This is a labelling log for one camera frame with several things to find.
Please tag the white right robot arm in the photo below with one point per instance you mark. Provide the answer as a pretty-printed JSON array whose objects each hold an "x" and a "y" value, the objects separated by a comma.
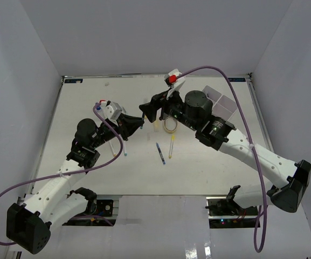
[{"x": 289, "y": 179}]

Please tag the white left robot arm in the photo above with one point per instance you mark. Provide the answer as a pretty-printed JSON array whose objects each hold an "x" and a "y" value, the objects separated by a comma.
[{"x": 30, "y": 224}]

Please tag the yellow tipped white pen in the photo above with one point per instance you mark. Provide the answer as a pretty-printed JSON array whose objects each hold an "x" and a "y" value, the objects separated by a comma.
[{"x": 171, "y": 146}]

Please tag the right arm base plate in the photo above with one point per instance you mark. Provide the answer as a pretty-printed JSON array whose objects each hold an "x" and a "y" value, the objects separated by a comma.
[{"x": 224, "y": 213}]

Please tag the teal tipped white pen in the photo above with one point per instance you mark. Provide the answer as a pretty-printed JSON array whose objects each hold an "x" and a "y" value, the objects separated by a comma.
[{"x": 124, "y": 148}]

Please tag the orange tipped white pen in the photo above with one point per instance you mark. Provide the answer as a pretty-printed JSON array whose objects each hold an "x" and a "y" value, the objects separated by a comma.
[{"x": 112, "y": 149}]

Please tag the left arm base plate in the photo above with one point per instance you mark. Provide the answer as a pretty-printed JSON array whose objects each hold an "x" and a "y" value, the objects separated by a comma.
[{"x": 105, "y": 215}]

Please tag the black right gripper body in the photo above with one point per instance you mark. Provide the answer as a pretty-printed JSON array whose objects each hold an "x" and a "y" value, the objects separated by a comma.
[{"x": 172, "y": 107}]

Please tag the blue pen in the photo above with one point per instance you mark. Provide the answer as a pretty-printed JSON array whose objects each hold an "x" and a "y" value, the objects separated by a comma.
[{"x": 160, "y": 153}]

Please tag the blue capped small marker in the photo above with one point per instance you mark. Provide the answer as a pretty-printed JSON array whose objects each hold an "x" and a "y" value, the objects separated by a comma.
[{"x": 98, "y": 107}]

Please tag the green pen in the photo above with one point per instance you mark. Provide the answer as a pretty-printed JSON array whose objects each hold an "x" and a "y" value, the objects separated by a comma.
[{"x": 143, "y": 118}]

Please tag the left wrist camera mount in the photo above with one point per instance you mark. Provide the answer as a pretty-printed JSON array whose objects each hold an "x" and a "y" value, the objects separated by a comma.
[{"x": 110, "y": 110}]

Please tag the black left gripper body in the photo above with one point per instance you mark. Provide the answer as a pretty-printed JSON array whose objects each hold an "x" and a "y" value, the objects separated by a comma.
[{"x": 106, "y": 135}]

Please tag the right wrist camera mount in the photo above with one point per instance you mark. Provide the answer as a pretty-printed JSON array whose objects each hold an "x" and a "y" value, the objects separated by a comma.
[{"x": 174, "y": 82}]

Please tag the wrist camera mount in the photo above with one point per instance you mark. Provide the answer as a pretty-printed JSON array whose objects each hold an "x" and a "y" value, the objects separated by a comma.
[
  {"x": 174, "y": 82},
  {"x": 110, "y": 110}
]

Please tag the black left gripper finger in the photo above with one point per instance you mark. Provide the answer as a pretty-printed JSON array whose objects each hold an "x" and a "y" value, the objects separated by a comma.
[
  {"x": 128, "y": 129},
  {"x": 130, "y": 121}
]

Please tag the white divided organizer box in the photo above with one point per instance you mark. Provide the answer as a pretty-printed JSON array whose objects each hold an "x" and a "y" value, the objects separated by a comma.
[{"x": 223, "y": 106}]

